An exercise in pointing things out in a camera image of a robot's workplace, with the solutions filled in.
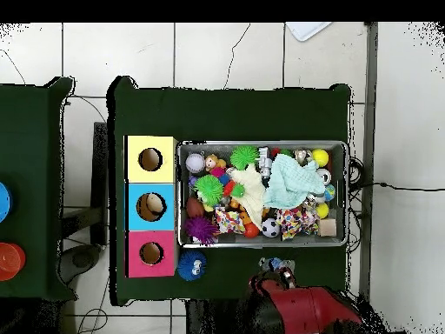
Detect blue spiky ball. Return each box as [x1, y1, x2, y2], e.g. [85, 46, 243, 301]
[176, 249, 208, 282]

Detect small soccer ball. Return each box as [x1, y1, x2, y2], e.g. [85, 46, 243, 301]
[261, 217, 282, 238]

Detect wooden box with three holes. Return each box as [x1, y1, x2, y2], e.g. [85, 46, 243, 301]
[123, 135, 180, 278]

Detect blue round disc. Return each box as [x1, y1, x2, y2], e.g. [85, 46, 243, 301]
[0, 181, 14, 224]

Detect purple spiky ball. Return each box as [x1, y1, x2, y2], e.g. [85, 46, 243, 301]
[183, 216, 220, 246]

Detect black cable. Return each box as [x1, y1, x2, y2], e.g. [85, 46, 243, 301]
[349, 181, 445, 192]

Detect silver mesh bin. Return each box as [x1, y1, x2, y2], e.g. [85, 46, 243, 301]
[176, 139, 349, 249]

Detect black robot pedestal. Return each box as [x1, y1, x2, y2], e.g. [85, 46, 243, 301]
[185, 297, 251, 334]

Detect mint green cloth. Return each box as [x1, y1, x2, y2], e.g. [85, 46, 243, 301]
[262, 153, 327, 210]

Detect silver toy robot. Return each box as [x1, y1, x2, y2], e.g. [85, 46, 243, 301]
[256, 146, 274, 180]

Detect yellow ball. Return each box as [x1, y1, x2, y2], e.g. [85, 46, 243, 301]
[311, 148, 330, 169]

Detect white tray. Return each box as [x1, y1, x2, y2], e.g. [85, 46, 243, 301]
[284, 22, 333, 43]

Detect wooden cube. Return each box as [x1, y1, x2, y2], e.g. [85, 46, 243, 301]
[318, 217, 337, 238]

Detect red plastic cup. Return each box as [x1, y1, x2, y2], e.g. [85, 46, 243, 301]
[15, 243, 27, 273]

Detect white baseball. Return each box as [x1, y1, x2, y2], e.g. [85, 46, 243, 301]
[184, 152, 206, 174]

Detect dark green tablecloth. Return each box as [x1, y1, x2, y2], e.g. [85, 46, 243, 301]
[0, 77, 77, 303]
[106, 75, 352, 307]

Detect cream cloth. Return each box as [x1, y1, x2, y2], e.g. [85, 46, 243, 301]
[229, 164, 267, 227]

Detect large green spiky ball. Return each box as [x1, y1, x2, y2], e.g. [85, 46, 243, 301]
[193, 174, 225, 207]

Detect orange plastic cup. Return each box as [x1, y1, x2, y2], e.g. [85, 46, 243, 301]
[0, 242, 23, 282]

